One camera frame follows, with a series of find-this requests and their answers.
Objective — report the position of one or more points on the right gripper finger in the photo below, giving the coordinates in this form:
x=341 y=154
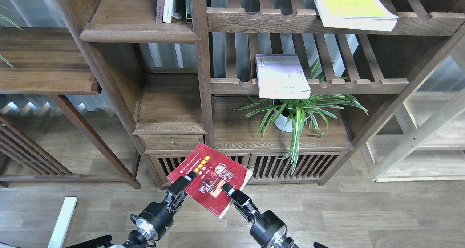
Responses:
x=241 y=201

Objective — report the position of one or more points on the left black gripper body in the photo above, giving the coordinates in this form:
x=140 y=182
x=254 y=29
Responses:
x=152 y=223

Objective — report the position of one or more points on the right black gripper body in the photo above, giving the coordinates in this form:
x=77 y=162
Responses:
x=267 y=228

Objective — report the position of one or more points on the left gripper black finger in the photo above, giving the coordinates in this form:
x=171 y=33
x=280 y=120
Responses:
x=176 y=192

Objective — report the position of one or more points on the red cover book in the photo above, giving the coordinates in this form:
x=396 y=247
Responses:
x=213 y=170

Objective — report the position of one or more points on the white purple book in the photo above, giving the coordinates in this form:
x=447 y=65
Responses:
x=281 y=77

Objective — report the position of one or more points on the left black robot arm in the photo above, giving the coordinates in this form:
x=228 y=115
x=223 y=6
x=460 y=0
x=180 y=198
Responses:
x=106 y=240

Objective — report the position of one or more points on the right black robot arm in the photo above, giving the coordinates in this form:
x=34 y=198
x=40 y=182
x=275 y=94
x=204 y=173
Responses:
x=283 y=242

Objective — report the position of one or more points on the light wooden shelf rack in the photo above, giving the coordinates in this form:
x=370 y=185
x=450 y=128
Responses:
x=432 y=143

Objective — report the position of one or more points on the brass drawer knob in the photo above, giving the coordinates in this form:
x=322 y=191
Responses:
x=173 y=144

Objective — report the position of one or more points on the white plant pot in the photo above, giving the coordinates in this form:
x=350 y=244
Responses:
x=281 y=120

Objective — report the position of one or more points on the white bar on floor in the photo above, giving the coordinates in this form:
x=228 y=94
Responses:
x=63 y=221

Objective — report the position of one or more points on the green spider plant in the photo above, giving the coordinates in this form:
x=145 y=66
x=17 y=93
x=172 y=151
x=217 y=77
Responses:
x=301 y=112

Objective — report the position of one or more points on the dark wooden bookshelf cabinet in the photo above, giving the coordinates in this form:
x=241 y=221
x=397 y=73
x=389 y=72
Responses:
x=182 y=81

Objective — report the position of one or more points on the white upright book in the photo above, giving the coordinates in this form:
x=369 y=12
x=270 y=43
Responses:
x=168 y=11

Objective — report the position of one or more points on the dark brown upright book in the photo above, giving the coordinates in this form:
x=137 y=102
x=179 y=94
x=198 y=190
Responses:
x=159 y=11

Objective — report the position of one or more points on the dark green upright book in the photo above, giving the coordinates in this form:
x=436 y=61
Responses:
x=188 y=12

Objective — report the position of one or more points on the yellow green book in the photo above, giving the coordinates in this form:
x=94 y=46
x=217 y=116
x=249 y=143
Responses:
x=356 y=14

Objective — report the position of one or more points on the green leaves at left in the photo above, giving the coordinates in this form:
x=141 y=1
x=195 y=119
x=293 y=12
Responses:
x=12 y=24

